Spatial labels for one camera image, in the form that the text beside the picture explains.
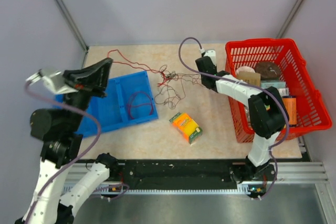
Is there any teal small box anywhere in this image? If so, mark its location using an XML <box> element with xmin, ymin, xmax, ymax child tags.
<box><xmin>260</xmin><ymin>80</ymin><xmax>286</xmax><ymax>89</ymax></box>

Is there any blue plastic bin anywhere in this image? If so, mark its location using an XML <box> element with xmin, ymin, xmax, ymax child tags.
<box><xmin>52</xmin><ymin>71</ymin><xmax>159</xmax><ymax>138</ymax></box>

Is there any orange sponge package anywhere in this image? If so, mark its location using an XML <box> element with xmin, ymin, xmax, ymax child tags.
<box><xmin>169</xmin><ymin>112</ymin><xmax>203</xmax><ymax>145</ymax></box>

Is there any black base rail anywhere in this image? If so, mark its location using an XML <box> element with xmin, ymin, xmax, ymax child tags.
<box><xmin>78</xmin><ymin>158</ymin><xmax>279</xmax><ymax>190</ymax></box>

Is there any red wire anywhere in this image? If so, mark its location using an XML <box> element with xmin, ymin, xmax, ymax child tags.
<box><xmin>107</xmin><ymin>49</ymin><xmax>179</xmax><ymax>88</ymax></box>

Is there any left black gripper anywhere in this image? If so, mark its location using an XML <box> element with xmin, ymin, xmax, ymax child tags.
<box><xmin>64</xmin><ymin>56</ymin><xmax>114</xmax><ymax>130</ymax></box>

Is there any brown wire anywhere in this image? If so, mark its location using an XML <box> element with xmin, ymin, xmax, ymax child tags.
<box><xmin>126</xmin><ymin>90</ymin><xmax>155</xmax><ymax>121</ymax></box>

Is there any aluminium frame rail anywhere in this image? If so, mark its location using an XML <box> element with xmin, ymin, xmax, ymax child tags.
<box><xmin>62</xmin><ymin>162</ymin><xmax>329</xmax><ymax>196</ymax></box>

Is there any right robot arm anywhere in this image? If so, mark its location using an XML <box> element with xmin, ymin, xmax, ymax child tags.
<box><xmin>195</xmin><ymin>56</ymin><xmax>289</xmax><ymax>183</ymax></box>

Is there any orange cylindrical can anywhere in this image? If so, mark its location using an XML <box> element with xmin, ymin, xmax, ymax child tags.
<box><xmin>282</xmin><ymin>95</ymin><xmax>297</xmax><ymax>127</ymax></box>

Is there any brown round lid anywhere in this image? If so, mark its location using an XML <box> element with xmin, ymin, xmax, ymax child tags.
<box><xmin>255</xmin><ymin>61</ymin><xmax>281</xmax><ymax>80</ymax></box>

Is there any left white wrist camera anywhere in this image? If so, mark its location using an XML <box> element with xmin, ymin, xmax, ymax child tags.
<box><xmin>26</xmin><ymin>68</ymin><xmax>77</xmax><ymax>95</ymax></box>

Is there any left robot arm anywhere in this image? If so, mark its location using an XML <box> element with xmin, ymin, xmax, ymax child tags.
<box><xmin>17</xmin><ymin>58</ymin><xmax>119</xmax><ymax>223</ymax></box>

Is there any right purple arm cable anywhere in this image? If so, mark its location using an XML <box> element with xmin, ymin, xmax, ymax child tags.
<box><xmin>178</xmin><ymin>37</ymin><xmax>291</xmax><ymax>201</ymax></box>

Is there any brown cardboard box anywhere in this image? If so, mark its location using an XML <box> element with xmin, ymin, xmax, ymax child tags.
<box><xmin>236</xmin><ymin>71</ymin><xmax>261</xmax><ymax>87</ymax></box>

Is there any red plastic basket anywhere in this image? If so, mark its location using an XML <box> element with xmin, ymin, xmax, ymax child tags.
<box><xmin>225</xmin><ymin>38</ymin><xmax>332</xmax><ymax>140</ymax></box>

